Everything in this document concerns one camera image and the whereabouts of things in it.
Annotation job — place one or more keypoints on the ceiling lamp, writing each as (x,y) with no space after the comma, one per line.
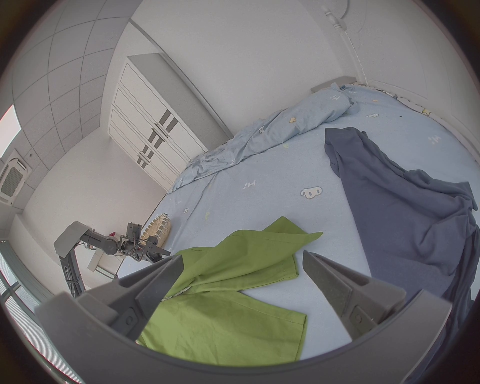
(10,129)

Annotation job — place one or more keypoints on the ceiling air conditioner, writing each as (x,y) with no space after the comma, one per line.
(13,178)

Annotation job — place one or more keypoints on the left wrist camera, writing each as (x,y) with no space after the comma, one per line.
(134,229)

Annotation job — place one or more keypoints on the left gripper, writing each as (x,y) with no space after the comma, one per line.
(148,251)

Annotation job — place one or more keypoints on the pale blue quilt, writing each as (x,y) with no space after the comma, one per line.
(262,135)

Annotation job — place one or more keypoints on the green shorts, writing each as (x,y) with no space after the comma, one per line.
(210,322)

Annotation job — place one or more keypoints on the white wardrobe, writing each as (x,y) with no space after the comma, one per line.
(150,112)

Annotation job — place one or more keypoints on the window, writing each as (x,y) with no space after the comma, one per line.
(22,318)

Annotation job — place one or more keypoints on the grey bedside table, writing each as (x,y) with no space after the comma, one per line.
(332,84)

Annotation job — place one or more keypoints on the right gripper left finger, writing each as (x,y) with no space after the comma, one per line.
(150,292)

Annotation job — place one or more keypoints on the round woven basket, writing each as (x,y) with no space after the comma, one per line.
(159,228)

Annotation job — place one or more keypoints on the bed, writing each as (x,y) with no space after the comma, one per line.
(262,195)

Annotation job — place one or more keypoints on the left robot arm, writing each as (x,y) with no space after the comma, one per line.
(71,236)

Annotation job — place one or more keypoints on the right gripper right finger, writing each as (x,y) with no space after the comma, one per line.
(337,288)

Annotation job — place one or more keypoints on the dark blue garment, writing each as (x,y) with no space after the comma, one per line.
(393,210)

